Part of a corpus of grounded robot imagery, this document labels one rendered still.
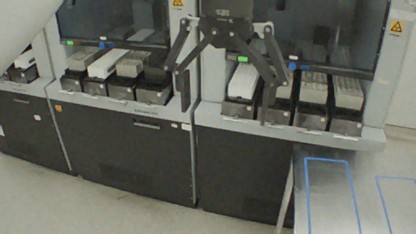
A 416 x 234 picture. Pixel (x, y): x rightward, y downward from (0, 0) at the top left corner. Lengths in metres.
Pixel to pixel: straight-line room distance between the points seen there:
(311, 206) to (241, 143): 0.61
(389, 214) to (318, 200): 0.21
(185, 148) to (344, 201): 0.85
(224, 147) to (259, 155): 0.16
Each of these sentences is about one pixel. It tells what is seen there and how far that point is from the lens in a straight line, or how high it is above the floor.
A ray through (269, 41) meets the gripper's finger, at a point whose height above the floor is 1.33.
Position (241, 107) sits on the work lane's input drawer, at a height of 0.79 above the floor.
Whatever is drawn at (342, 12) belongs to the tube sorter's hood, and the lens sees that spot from 1.22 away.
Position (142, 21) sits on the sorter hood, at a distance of 1.40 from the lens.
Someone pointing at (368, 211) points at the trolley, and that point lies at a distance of 0.95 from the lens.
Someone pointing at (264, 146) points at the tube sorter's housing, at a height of 0.61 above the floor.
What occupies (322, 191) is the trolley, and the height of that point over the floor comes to 0.82.
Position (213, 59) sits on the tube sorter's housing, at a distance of 1.35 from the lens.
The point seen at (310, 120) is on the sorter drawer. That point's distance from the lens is 1.31.
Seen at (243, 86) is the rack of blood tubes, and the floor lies 0.86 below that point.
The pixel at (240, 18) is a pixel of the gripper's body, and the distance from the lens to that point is 0.45.
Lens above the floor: 1.48
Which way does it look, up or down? 33 degrees down
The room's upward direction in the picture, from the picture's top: straight up
